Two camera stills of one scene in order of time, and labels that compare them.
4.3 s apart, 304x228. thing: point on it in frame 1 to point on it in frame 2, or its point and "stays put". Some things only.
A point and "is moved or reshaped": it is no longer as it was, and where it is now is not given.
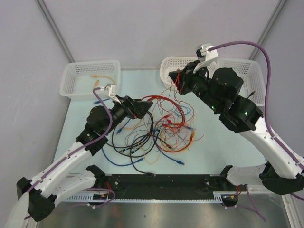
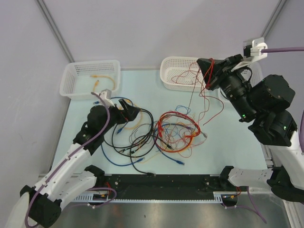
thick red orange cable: [171, 126] to [192, 136]
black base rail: [165, 184] stays put
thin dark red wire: [173, 82] is moved or reshaped
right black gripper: [186, 75] to [221, 70]
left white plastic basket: [79, 79] stays put
